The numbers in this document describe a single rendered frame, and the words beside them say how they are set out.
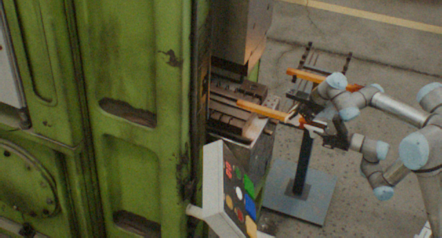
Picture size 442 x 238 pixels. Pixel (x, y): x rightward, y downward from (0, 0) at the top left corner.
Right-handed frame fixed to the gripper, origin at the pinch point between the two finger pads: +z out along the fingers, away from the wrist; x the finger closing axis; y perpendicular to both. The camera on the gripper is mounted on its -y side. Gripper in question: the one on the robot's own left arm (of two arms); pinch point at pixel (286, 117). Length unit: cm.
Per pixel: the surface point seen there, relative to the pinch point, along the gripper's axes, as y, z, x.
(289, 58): 11, 111, 167
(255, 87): -16.4, 13.1, 15.8
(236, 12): -47, -41, -17
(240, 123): -14.0, 11.3, -9.5
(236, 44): -39, -29, -17
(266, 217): 43, 91, 20
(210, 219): -10, -12, -75
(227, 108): -21.9, 14.7, -4.6
